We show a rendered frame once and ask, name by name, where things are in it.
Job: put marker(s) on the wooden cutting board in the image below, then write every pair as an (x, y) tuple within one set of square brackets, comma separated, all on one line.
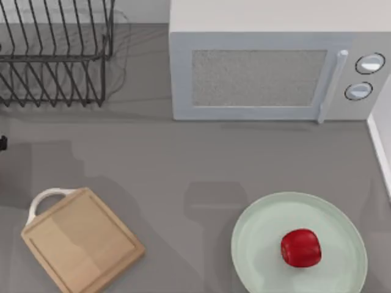
[(82, 241)]

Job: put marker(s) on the large microwave knob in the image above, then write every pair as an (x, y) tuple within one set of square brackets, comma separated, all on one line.
[(370, 63)]

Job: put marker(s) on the pale microwave oven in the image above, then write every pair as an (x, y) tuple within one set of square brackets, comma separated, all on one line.
[(357, 39)]

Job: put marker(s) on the red apple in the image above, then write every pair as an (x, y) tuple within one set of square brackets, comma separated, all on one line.
[(301, 248)]

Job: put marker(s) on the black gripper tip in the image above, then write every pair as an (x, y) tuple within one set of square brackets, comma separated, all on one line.
[(3, 143)]

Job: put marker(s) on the small microwave knob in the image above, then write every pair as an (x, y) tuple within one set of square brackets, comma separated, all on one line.
[(358, 90)]

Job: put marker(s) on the microwave oven door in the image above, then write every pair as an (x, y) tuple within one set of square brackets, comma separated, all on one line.
[(183, 76)]

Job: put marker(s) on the pale green plate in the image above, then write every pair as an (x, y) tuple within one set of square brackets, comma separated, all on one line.
[(262, 232)]

